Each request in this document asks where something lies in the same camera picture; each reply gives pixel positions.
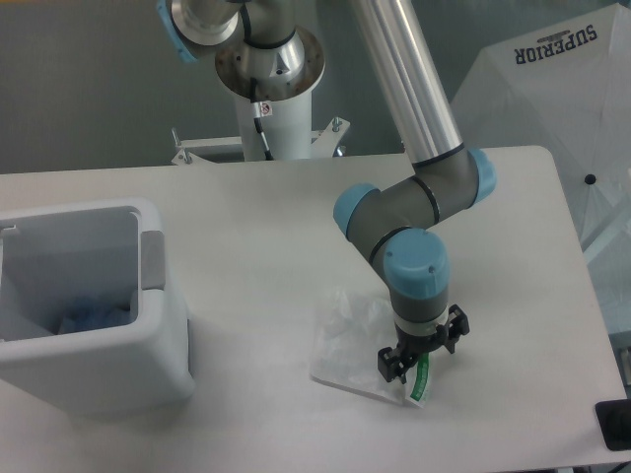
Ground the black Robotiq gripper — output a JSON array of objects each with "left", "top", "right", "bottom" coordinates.
[{"left": 378, "top": 304, "right": 470, "bottom": 383}]

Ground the white green plastic wrapper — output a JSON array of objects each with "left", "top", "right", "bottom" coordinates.
[{"left": 310, "top": 289, "right": 432, "bottom": 408}]

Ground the crushed clear plastic bottle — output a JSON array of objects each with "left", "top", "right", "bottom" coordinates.
[{"left": 57, "top": 304, "right": 131, "bottom": 335}]

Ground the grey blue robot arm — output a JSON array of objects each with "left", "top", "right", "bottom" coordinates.
[{"left": 157, "top": 1, "right": 496, "bottom": 381}]

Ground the white plastic trash can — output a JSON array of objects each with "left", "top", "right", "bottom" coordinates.
[{"left": 1, "top": 197, "right": 194, "bottom": 415}]

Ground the black device at table edge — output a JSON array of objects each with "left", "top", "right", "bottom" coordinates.
[{"left": 595, "top": 399, "right": 630, "bottom": 451}]

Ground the white Superior umbrella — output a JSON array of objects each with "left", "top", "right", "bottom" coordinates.
[{"left": 443, "top": 3, "right": 631, "bottom": 277}]

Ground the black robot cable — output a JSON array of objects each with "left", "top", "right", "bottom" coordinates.
[{"left": 248, "top": 77, "right": 275, "bottom": 162}]

